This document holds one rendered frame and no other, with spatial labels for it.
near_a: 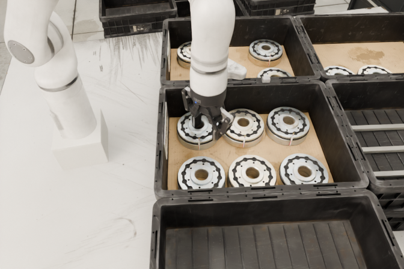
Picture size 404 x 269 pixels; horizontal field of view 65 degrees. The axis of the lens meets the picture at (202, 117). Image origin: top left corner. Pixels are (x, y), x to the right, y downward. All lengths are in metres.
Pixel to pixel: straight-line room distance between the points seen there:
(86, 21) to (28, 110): 1.87
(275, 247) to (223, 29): 0.42
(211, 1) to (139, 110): 0.62
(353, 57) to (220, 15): 0.69
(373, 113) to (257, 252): 0.50
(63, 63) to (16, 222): 0.41
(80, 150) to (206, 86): 0.42
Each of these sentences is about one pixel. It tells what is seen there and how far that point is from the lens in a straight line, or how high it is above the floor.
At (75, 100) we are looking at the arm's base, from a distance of 0.80.
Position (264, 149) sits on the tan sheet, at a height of 0.83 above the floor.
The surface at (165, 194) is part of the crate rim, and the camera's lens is 0.59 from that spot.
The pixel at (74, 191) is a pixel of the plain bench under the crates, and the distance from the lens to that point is 0.92.
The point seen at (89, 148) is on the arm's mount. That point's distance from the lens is 0.89.
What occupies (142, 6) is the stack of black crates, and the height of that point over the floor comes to 0.49.
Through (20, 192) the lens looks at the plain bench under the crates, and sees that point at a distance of 0.98.
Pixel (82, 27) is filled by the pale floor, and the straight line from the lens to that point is 2.89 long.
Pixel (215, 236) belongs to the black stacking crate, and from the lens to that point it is 0.67.
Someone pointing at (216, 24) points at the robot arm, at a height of 1.18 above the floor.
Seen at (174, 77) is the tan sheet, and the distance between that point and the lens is 0.95.
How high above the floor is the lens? 1.45
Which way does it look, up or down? 48 degrees down
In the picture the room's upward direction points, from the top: straight up
